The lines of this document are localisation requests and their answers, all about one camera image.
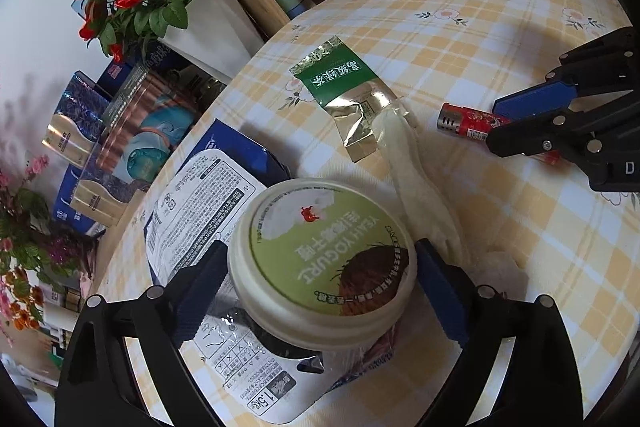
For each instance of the green yogurt cup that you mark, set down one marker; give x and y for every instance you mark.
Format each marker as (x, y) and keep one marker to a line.
(321, 265)

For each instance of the pink blossom arrangement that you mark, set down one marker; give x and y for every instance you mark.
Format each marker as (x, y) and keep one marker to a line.
(36, 249)

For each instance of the red chopstick wrapper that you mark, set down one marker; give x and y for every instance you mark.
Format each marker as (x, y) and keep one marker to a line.
(469, 123)

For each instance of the blue white snack package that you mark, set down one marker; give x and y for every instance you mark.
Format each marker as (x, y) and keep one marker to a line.
(187, 238)

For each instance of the blue gold tissue box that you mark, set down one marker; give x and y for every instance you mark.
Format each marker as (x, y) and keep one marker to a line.
(77, 121)

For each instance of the lower blue gold box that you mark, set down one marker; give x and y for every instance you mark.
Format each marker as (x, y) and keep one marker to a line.
(88, 203)

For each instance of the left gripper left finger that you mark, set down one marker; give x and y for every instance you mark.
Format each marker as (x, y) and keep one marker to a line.
(116, 343)

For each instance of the green gold tea sachet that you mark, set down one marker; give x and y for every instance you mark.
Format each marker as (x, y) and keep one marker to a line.
(349, 91)

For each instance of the yellow plaid tablecloth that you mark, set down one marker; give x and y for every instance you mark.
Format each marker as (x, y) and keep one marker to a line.
(518, 215)

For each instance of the white flower vase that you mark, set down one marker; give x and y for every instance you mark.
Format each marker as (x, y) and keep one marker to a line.
(220, 38)

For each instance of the cream plastic glove wrapper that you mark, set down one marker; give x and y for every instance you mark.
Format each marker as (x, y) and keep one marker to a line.
(425, 211)

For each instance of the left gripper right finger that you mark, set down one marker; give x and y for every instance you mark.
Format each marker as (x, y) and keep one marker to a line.
(516, 366)

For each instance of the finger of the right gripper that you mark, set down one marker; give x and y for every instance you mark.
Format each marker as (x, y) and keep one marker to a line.
(535, 100)
(540, 134)

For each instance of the teal copper gift box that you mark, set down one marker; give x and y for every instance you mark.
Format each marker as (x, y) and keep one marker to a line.
(144, 124)

